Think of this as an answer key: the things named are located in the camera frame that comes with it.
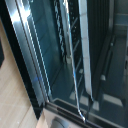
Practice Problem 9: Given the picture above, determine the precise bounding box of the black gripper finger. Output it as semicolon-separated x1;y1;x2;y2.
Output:
0;37;5;69

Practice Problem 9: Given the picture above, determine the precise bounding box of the dark glass oven door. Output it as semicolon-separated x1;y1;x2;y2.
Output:
0;0;128;128

